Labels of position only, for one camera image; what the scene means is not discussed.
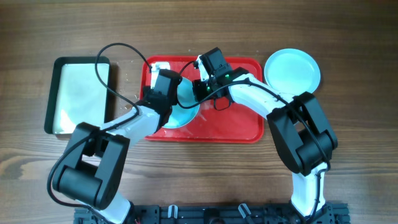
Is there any light blue plate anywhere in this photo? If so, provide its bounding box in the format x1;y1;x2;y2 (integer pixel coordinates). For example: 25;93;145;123
163;78;200;129
264;49;321;95

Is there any light blue plate top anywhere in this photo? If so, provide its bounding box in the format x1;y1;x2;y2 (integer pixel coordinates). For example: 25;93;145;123
264;49;321;95

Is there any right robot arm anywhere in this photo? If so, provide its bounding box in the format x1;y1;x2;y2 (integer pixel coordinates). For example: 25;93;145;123
193;47;338;223

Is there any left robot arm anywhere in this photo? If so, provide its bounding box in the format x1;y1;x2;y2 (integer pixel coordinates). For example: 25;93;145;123
47;69;182;223

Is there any red plastic tray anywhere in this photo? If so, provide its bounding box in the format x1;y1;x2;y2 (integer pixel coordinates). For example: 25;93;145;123
140;55;264;144

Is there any black water tray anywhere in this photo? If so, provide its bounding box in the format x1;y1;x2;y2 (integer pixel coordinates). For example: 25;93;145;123
44;57;111;134

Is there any left black cable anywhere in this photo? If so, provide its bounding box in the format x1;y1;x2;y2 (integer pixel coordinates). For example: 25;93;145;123
46;42;156;209

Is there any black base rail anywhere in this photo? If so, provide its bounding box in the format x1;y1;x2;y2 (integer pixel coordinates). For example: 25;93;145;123
73;202;351;224

